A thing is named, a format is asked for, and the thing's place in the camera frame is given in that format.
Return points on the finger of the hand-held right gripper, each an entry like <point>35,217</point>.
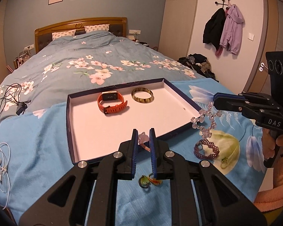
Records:
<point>228,104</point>
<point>228,95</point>

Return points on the black jacket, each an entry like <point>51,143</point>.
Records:
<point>213,28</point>

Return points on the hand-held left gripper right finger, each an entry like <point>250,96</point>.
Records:
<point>152,155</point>

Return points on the pile of dark clothes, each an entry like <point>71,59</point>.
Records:
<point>200,63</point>

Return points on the tortoiseshell bangle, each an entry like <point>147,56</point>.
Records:
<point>142,101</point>

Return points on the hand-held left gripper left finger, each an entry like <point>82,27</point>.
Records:
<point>135,150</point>

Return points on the floral grey-blue duvet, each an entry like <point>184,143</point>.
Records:
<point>73,51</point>

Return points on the bedside clutter with bags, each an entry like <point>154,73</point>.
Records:
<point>20,60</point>

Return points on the wall coat rack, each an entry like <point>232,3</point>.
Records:
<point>222,2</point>

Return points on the wooden door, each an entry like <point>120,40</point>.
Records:
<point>273,28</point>

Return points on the person's right forearm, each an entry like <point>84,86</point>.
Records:
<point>278,188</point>

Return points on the lilac jacket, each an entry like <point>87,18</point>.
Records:
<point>233,28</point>

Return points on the white double wall socket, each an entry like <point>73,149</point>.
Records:
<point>135,32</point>

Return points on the person's right hand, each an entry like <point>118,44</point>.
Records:
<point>270,146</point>

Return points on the white light switch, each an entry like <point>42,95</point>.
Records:
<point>251,36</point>

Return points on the bedside table clutter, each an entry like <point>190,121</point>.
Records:
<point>143,42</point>

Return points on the orange smartwatch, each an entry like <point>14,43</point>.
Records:
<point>109,95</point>

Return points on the dark pink garment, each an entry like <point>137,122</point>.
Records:
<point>218,51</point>

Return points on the blue flower-print blanket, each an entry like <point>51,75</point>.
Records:
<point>37,134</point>

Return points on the shallow blue box tray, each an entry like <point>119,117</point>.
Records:
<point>132,120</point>

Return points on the wooden bed headboard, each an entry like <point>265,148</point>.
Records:
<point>61,26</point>

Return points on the spotted pillow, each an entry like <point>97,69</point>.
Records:
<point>63,34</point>
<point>96,27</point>

